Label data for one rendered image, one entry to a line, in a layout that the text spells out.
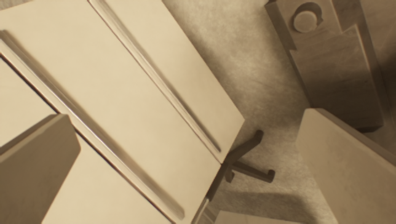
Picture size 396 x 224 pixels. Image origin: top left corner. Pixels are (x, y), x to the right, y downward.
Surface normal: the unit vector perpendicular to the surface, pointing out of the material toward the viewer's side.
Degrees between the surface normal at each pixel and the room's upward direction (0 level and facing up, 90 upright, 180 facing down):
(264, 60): 0
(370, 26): 0
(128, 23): 90
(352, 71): 0
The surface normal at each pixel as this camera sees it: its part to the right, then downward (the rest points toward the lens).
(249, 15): -0.48, 0.62
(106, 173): 0.65, -0.22
